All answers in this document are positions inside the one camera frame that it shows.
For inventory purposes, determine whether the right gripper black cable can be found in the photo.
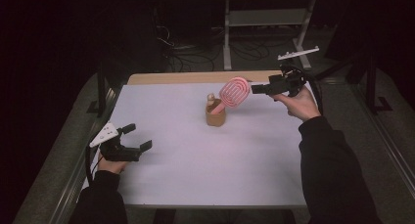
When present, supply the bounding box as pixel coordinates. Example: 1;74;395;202
305;72;325;116

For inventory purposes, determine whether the white table sheet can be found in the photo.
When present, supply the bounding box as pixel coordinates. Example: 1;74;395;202
79;81;316;207

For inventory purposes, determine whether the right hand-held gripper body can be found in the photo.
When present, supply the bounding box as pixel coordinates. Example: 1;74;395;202
267;45;320;98

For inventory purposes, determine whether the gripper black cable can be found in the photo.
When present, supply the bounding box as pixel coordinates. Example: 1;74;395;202
84;145;105;187
305;72;325;116

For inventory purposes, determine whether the pink hairbrush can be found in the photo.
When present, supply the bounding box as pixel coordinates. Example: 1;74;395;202
209;75;252;116

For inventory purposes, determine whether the black floor stand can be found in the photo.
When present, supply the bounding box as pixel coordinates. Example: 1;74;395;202
356;41;394;115

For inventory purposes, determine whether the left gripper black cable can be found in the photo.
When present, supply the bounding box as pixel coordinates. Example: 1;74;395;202
84;145;105;187

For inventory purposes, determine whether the person's left hand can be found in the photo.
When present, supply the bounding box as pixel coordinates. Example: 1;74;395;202
97;154;129;175

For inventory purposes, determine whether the bundle of floor cables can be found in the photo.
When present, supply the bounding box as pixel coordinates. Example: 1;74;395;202
152;7;217;73

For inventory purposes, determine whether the person's right hand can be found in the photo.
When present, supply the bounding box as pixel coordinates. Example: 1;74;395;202
272;85;323;122

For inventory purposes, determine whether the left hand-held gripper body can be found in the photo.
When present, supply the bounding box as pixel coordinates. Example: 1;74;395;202
89;120;144;162

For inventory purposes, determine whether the grey metal stand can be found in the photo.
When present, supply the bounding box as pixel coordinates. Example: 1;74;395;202
222;0;318;71

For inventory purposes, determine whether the small wooden holder box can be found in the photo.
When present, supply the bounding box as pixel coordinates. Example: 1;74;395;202
205;98;227;128

